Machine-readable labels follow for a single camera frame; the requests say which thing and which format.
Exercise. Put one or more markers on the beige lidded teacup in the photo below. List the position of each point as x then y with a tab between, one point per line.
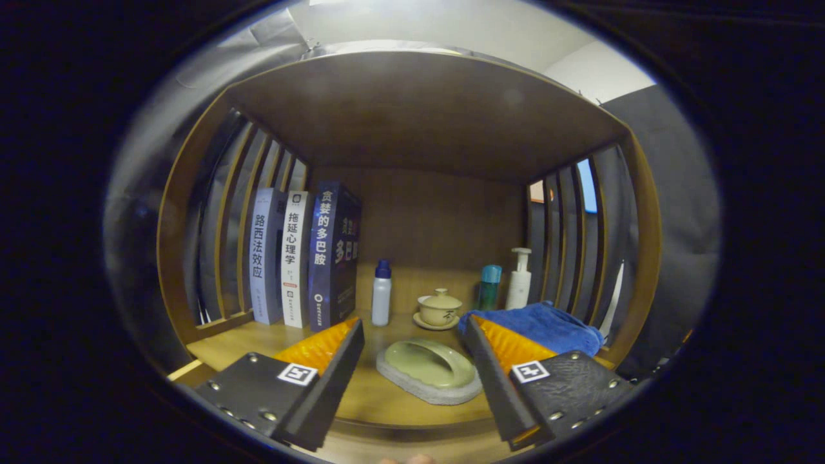
438	310

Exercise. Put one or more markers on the blue folded towel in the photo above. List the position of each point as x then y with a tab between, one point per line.
548	325

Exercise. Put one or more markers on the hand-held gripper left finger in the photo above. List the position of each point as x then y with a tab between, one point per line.
329	393

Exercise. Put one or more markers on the white bottle with blue cap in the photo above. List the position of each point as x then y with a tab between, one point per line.
381	296

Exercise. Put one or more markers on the teal bottle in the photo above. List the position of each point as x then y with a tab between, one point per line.
488	290

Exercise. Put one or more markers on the wooden cabinet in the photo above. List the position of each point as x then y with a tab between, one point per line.
419	116

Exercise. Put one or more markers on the white book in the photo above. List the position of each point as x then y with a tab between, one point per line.
295	258

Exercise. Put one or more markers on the wooden drawer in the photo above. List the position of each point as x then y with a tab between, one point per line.
419	448

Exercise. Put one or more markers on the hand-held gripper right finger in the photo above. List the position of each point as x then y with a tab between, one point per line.
496	386

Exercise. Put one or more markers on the green scrub brush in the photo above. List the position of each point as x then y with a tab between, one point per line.
428	364

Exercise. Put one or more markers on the pale grey-blue book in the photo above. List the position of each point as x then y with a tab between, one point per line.
261	258

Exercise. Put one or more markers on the white pump bottle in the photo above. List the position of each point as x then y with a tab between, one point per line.
518	287

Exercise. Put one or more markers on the wooden countertop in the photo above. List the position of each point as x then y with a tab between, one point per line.
367	399

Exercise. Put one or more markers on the dark blue book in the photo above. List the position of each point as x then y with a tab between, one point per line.
322	258

